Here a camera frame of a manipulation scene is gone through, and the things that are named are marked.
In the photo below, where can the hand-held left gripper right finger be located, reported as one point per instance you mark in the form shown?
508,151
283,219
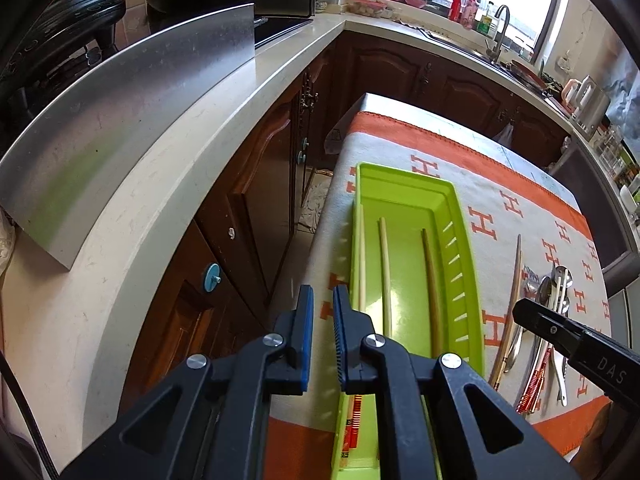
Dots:
340,340

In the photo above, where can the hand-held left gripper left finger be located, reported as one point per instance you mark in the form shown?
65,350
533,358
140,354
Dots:
306,340

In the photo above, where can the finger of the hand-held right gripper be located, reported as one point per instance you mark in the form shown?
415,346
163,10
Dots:
545,327

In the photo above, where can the brown wooden chopstick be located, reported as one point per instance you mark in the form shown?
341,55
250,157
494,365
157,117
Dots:
431,285
511,305

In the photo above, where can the pale white chopstick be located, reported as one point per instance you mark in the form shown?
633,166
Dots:
561,285
360,260

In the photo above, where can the light wooden chopstick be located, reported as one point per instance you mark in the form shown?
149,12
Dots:
385,280

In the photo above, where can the red patterned chopstick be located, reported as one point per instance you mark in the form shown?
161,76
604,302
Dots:
539,375
527,397
352,425

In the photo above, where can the green plastic utensil tray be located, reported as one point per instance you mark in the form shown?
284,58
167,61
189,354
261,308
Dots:
405,240

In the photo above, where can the person's right hand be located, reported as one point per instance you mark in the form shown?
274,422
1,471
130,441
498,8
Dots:
597,430

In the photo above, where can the steel soup spoon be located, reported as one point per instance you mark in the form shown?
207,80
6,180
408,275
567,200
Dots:
515,352

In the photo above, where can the blue cabinet knob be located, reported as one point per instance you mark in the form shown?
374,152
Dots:
212,277

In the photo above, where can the dark grey appliance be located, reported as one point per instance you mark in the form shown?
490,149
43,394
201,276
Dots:
590,200

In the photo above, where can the orange printed blanket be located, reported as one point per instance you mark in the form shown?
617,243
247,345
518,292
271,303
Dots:
500,195

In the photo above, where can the patterned floor mat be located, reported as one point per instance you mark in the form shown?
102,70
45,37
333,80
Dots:
312,200

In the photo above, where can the white kitchen countertop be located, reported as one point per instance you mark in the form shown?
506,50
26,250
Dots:
165,240

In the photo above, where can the brown wooden kitchen cabinets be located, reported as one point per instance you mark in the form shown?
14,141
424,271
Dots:
260,160

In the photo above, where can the clear plastic bag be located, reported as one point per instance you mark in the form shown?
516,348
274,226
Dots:
505,135

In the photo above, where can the steel countertop appliance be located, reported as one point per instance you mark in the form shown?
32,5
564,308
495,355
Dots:
592,110

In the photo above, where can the white electric kettle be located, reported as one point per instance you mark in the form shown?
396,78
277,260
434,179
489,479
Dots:
572,92

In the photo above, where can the stainless steel sheet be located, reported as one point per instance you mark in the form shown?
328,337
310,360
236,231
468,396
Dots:
125,125

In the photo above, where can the steel kitchen faucet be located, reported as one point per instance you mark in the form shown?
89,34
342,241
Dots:
500,30

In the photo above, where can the green dish soap bottle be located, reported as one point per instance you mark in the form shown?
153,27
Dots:
484,22

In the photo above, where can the pink bottle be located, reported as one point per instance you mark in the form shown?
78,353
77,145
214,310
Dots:
470,10

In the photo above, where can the clear food container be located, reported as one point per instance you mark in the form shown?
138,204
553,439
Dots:
367,7

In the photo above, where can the red bottle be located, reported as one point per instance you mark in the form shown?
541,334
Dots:
456,2

